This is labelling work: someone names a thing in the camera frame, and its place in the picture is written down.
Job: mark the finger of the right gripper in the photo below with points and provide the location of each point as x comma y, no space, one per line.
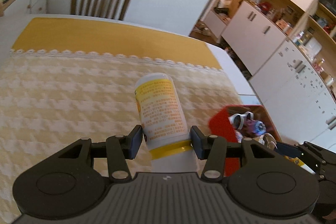
288,150

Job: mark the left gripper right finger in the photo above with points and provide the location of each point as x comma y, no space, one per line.
211,149

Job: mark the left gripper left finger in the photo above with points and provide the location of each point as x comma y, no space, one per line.
119,149

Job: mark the red metal tin box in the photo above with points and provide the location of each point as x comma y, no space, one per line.
220,125

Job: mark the white round sunglasses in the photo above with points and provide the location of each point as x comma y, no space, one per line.
237,120

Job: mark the purple blue plush toy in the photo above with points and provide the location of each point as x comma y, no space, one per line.
254,127

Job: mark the yellow white bottle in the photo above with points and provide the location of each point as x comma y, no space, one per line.
164,125

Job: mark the round tape roll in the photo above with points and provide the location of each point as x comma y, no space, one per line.
268,140

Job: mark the person's right hand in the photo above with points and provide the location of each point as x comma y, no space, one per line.
330,219

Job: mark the yellow table runner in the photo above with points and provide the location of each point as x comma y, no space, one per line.
81,36

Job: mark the white wall cabinet unit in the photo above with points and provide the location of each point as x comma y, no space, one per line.
294,95

